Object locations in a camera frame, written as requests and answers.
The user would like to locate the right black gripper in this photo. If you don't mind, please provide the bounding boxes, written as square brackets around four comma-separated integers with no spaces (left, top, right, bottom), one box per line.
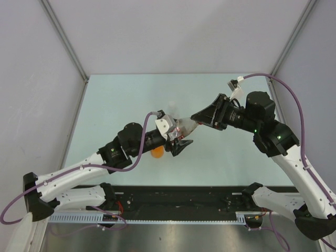
[191,93,259,133]

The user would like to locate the milk bottle with red label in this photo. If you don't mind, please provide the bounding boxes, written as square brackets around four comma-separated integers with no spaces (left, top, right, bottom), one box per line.
[168,118,199,140]

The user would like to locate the clear water bottle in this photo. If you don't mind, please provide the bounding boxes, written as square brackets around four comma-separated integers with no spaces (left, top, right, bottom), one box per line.
[168,101,180,119]

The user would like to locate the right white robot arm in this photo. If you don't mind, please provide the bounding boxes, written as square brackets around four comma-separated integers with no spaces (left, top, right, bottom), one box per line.
[191,91,335,240]

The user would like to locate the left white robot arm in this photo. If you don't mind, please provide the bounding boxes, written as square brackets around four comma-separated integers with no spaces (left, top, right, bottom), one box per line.
[1,111,198,251]

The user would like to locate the orange juice bottle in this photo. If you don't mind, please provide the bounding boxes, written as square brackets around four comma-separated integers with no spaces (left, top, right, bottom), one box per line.
[151,146,164,159]

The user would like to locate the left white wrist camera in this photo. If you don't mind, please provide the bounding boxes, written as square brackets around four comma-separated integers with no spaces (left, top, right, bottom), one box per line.
[155,115,176,140]

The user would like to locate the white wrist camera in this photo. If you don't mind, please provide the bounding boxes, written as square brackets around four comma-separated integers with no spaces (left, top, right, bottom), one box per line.
[227,76,244,100]
[155,115,176,140]

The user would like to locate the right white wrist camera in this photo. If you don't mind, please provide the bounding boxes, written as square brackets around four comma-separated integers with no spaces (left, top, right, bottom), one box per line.
[227,76,244,100]

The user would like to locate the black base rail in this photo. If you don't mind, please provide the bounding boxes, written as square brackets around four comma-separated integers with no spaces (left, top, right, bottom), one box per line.
[86,185,300,221]

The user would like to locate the white slotted cable duct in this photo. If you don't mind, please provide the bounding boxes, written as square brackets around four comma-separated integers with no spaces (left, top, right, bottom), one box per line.
[49,212,264,225]

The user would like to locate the right aluminium frame post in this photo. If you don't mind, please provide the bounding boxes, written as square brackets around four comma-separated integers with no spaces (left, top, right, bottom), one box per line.
[270,0,320,76]

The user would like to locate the aluminium frame post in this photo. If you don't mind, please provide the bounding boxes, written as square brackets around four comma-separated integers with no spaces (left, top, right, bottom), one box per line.
[39,0,89,82]
[270,0,320,76]

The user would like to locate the left aluminium frame post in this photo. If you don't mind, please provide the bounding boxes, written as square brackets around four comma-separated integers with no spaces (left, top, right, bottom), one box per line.
[39,0,89,82]

